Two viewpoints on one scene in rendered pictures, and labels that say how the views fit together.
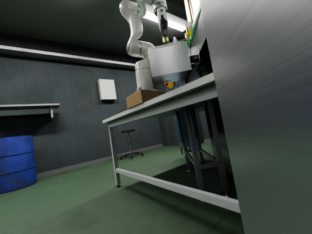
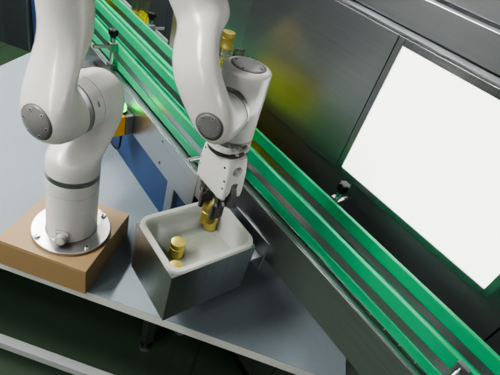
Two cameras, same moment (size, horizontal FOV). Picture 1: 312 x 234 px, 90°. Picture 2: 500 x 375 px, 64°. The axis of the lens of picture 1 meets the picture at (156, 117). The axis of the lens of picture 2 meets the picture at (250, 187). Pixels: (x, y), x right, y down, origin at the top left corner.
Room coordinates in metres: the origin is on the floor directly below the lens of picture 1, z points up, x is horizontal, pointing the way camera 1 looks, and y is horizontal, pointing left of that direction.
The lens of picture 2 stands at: (0.45, 0.33, 1.66)
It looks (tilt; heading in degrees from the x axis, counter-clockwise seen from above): 37 degrees down; 308
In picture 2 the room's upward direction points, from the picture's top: 19 degrees clockwise
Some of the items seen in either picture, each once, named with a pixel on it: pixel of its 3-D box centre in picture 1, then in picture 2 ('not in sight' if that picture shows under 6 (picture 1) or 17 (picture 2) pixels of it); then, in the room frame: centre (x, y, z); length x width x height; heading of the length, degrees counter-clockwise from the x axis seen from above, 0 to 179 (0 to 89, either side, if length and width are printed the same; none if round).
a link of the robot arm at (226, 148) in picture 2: (160, 9); (229, 138); (0.90, -0.13, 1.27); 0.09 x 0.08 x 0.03; 177
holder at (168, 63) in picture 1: (173, 65); (201, 253); (0.92, -0.16, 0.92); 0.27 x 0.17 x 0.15; 86
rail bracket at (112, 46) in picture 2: not in sight; (105, 50); (1.63, -0.23, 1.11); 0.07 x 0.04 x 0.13; 86
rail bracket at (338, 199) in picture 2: not in sight; (339, 203); (0.77, -0.42, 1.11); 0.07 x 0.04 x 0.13; 86
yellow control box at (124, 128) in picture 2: (171, 83); (117, 121); (1.46, -0.20, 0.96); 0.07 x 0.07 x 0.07; 86
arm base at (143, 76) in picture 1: (144, 82); (72, 202); (1.19, 0.05, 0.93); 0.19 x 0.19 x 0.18
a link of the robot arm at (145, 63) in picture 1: (145, 56); (84, 123); (1.21, 0.01, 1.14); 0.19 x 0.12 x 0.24; 119
